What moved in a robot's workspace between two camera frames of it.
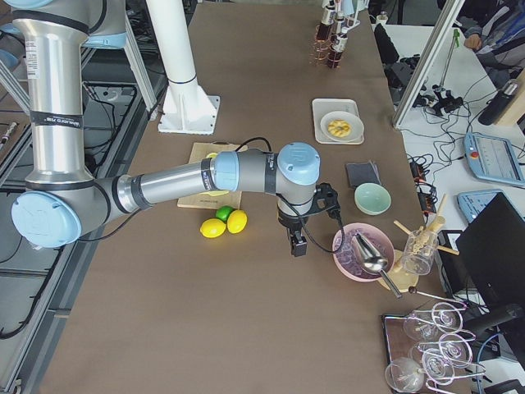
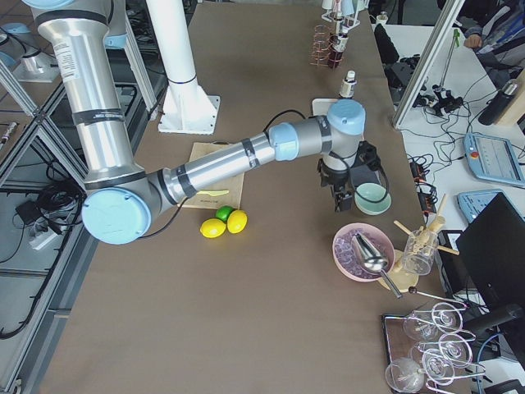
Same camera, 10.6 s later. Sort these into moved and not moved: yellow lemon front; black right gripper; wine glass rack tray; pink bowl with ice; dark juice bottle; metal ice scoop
Moved: black right gripper; dark juice bottle
Not moved: pink bowl with ice; metal ice scoop; yellow lemon front; wine glass rack tray
